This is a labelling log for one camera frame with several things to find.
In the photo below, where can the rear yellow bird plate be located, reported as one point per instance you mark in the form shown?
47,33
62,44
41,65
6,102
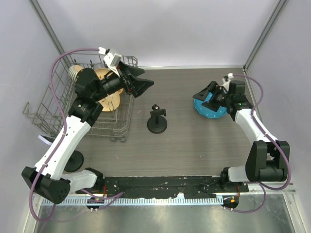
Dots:
101,73

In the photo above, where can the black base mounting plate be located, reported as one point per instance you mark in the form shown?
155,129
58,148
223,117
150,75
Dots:
193,187

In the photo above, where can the clear glass in rack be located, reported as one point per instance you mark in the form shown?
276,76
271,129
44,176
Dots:
99,66

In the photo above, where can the black phone stand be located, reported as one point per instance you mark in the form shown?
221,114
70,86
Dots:
75,162
157,122

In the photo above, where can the striped white mug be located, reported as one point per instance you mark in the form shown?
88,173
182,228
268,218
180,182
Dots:
73,71

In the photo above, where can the grey wire dish rack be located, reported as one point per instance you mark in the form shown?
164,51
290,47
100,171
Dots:
59,97

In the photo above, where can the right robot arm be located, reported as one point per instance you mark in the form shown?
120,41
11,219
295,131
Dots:
268,159

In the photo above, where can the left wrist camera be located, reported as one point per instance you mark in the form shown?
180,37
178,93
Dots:
111,59

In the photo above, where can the blue polka dot plate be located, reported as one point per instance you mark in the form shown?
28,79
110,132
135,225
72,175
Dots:
206,112

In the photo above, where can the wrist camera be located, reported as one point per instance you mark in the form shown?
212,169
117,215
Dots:
226,81
111,59

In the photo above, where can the phone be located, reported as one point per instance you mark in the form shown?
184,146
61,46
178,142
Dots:
46,139

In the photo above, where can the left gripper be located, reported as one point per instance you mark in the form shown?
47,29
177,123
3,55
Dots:
136,86

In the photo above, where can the white cable duct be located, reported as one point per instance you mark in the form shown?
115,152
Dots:
179,200

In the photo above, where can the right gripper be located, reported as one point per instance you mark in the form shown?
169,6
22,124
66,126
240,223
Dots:
204,93

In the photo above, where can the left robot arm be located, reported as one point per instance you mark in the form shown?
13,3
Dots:
46,178

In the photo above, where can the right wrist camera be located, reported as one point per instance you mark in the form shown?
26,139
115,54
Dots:
226,81

